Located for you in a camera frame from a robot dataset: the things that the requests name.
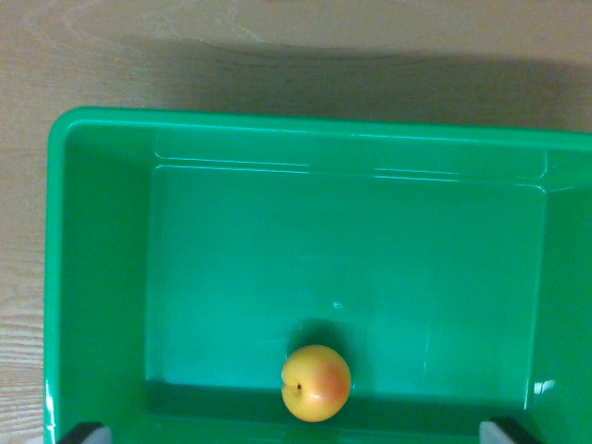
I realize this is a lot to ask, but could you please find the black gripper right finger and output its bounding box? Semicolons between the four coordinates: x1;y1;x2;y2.
478;416;538;444

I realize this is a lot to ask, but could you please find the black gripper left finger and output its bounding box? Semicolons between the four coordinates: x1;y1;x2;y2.
56;422;113;444

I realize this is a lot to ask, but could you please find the yellow orange apricot fruit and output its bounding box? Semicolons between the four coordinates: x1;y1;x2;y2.
280;343;352;424

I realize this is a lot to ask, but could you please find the green plastic bin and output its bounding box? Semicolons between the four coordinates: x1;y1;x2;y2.
43;106;592;444

